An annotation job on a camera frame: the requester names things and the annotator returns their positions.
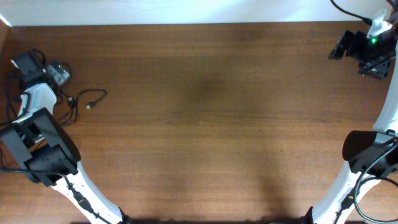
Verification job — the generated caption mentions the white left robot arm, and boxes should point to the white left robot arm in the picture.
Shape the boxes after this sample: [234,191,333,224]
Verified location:
[1,49,131,223]

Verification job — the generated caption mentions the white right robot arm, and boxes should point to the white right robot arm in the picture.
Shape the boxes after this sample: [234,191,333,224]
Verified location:
[299,1,397,224]

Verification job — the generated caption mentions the black cable bundle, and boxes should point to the black cable bundle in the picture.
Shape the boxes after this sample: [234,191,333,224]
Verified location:
[55,88,108,127]

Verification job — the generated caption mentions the thin black usb cable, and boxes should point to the thin black usb cable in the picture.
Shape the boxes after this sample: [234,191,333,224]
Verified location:
[4,48,74,125]

